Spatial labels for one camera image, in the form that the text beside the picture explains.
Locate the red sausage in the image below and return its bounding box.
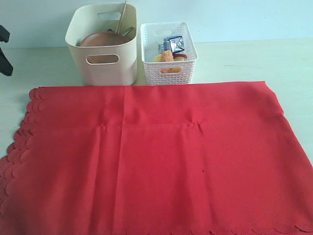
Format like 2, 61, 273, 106
173, 53, 188, 60

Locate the yellow cheese wedge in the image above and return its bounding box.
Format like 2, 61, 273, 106
168, 68, 181, 73

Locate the blue white milk carton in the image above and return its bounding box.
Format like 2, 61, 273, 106
158, 35, 185, 54

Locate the white perforated plastic basket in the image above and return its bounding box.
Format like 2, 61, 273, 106
140, 22, 198, 85

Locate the cream plastic storage bin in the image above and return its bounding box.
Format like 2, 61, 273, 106
65, 3, 137, 86

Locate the yellow lemon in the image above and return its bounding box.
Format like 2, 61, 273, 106
153, 54, 161, 63

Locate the red scalloped tablecloth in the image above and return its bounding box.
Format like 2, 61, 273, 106
0, 81, 313, 235

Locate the fried chicken nugget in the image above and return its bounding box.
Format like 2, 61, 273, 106
160, 50, 174, 73

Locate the brown round plate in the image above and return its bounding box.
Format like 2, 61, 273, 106
80, 31, 130, 64

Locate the metal butter knife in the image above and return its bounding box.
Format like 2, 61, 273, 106
121, 26, 134, 37

